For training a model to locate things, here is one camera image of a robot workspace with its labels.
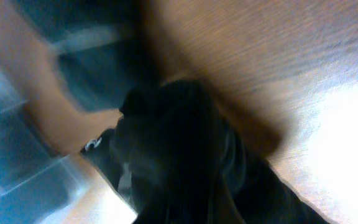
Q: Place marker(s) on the small black garment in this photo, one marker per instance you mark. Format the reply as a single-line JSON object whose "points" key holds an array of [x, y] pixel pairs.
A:
{"points": [[175, 159]]}

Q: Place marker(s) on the blue garment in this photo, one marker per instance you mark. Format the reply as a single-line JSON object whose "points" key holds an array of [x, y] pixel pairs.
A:
{"points": [[98, 47]]}

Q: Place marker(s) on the clear plastic storage bin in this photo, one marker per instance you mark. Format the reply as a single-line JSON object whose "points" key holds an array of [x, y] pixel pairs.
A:
{"points": [[36, 186]]}

